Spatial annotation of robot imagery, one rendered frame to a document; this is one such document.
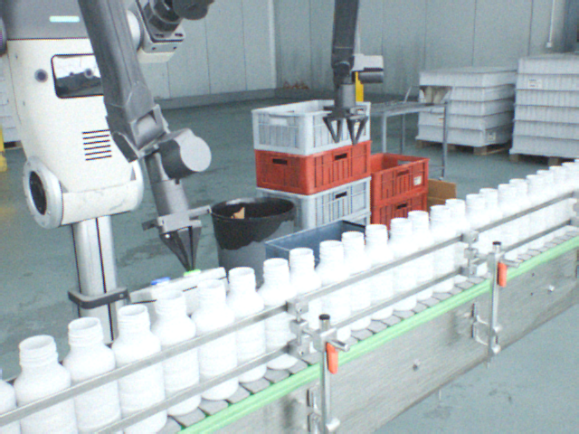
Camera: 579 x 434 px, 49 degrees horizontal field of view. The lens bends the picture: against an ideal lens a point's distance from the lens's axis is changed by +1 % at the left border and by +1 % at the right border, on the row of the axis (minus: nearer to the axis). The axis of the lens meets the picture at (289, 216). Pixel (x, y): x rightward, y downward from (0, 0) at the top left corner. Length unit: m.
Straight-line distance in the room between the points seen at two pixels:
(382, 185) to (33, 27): 2.94
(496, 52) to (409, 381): 11.50
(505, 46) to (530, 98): 4.82
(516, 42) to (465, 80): 4.21
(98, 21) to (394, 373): 0.75
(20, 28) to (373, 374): 0.94
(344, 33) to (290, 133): 1.95
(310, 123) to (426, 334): 2.26
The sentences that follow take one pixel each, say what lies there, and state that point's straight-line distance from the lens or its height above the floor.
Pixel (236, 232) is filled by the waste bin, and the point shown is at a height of 0.56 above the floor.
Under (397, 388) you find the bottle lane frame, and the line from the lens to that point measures 1.19.
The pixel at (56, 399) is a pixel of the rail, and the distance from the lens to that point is 0.78.
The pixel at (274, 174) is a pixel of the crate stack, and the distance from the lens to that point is 3.54.
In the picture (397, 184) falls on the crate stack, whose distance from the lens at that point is 4.18.
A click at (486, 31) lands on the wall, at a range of 12.65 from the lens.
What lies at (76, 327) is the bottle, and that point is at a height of 1.16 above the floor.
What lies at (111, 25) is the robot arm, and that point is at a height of 1.51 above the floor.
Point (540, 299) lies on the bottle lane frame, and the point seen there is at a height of 0.89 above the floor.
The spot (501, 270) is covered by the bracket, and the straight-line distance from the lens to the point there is 1.24.
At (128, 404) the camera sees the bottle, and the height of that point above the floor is 1.05.
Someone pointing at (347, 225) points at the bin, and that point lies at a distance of 1.92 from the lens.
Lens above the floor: 1.49
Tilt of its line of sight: 16 degrees down
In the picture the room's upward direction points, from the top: 2 degrees counter-clockwise
